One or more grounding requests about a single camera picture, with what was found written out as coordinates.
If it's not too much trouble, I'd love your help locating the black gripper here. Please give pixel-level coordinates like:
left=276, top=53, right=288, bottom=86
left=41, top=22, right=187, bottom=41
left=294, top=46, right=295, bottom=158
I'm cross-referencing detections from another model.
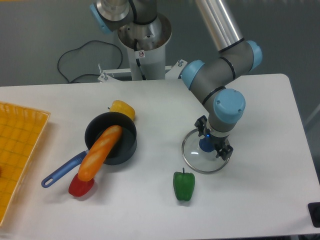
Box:
left=194, top=115, right=234, bottom=160

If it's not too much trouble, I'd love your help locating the glass pot lid blue knob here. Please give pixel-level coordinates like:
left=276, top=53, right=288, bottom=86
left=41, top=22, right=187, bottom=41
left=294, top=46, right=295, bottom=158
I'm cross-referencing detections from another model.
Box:
left=181, top=128, right=230, bottom=175

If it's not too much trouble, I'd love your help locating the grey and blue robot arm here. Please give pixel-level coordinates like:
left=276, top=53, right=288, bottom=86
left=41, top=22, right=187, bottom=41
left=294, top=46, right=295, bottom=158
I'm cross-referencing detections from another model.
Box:
left=89, top=0, right=263, bottom=161

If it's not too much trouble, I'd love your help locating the green toy bell pepper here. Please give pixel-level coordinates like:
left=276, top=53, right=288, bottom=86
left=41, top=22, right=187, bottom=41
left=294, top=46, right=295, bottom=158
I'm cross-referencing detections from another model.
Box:
left=173, top=167, right=196, bottom=202

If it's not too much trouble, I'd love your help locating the black object at table corner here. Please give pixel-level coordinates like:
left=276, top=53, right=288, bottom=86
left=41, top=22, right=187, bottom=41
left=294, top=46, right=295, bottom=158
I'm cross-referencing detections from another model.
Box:
left=307, top=202, right=320, bottom=228

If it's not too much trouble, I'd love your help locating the yellow toy bell pepper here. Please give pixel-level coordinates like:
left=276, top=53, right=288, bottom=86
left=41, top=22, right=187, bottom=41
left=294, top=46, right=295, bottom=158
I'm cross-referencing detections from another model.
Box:
left=108, top=100, right=136, bottom=121

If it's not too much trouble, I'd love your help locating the toy baguette bread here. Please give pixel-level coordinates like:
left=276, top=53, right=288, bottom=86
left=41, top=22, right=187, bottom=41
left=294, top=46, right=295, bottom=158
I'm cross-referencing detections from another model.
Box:
left=78, top=125, right=123, bottom=182

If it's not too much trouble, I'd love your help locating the red toy bell pepper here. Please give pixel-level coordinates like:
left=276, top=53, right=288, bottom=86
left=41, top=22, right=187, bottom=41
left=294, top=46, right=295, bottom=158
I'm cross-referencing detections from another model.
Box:
left=68, top=174, right=95, bottom=197

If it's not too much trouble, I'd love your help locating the yellow plastic basket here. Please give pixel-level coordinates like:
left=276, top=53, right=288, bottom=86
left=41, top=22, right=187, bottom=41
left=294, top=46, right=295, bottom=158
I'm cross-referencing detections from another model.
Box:
left=0, top=101, right=51, bottom=225

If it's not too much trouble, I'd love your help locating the dark pot with blue handle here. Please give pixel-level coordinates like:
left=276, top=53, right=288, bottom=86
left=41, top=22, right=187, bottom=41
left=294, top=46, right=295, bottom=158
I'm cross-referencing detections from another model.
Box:
left=41, top=111, right=137, bottom=188

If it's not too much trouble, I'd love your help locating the black cable on floor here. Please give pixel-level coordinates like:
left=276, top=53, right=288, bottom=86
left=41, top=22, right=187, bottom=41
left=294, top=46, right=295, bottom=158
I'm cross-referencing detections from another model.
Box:
left=57, top=40, right=124, bottom=84

